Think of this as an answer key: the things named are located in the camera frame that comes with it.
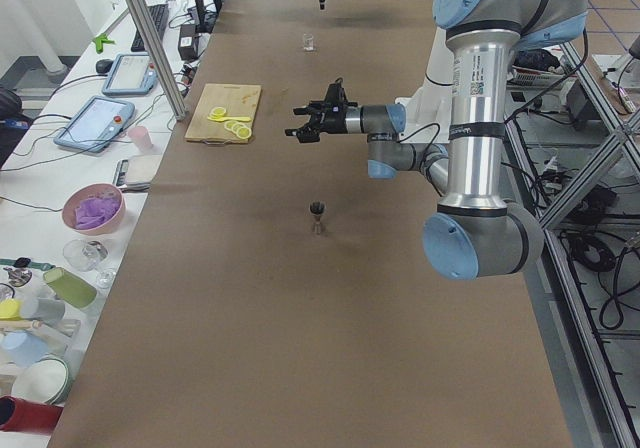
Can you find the clear glass cup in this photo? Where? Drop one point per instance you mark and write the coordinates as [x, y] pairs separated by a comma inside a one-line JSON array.
[[308, 42]]

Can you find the steel measuring jigger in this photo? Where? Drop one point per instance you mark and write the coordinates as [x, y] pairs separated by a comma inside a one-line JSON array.
[[317, 209]]

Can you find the pink plastic cup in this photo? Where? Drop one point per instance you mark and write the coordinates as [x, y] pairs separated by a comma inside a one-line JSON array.
[[140, 137]]

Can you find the green tall cup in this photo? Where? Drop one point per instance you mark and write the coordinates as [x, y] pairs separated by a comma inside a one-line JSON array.
[[70, 288]]

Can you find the light blue cup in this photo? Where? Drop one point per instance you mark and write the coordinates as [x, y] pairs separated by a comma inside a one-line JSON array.
[[24, 348]]

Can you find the wooden cutting board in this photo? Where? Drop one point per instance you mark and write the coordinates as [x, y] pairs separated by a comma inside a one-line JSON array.
[[237, 99]]

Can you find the lemon slice near knife tip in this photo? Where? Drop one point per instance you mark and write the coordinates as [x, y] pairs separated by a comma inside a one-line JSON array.
[[217, 113]]

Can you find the yellow plastic knife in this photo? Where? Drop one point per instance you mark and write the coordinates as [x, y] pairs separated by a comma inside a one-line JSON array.
[[229, 118]]

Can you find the blue teach pendant far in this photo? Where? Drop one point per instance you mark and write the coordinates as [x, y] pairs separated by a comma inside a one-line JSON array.
[[131, 74]]

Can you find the blue teach pendant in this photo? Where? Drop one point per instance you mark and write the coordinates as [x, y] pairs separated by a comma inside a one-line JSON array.
[[96, 124], [131, 74]]

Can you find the blue teach pendant near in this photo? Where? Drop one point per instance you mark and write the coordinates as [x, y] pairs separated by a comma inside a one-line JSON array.
[[96, 124]]

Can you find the pink bowl with purple cloth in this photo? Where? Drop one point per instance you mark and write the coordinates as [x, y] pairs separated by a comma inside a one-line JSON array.
[[95, 209]]

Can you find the clear wine glass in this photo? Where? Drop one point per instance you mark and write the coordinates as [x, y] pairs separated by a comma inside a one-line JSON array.
[[90, 255]]

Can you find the white bowl green rim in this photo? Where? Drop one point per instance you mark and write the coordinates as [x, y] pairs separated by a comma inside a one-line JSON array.
[[47, 381]]

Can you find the red cylinder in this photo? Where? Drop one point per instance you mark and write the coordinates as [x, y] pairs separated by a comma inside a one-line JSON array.
[[20, 415]]

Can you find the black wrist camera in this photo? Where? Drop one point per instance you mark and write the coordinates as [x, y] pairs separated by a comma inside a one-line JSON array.
[[336, 96]]

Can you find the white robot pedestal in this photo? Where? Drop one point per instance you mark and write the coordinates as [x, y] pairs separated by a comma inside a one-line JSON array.
[[428, 111]]

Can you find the aluminium frame post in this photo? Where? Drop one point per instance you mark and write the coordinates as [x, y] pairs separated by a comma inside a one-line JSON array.
[[146, 27]]

